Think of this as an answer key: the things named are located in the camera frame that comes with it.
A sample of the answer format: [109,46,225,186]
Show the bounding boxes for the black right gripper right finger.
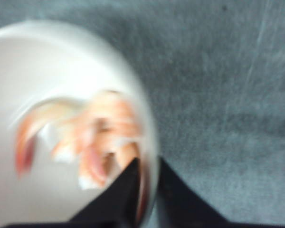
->
[156,155,285,228]

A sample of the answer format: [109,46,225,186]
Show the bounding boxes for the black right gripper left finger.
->
[5,158,139,228]

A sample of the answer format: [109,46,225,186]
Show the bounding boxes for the beige ribbed bowl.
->
[0,20,159,228]

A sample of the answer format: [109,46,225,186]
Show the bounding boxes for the cooked shrimp pieces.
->
[15,90,143,190]

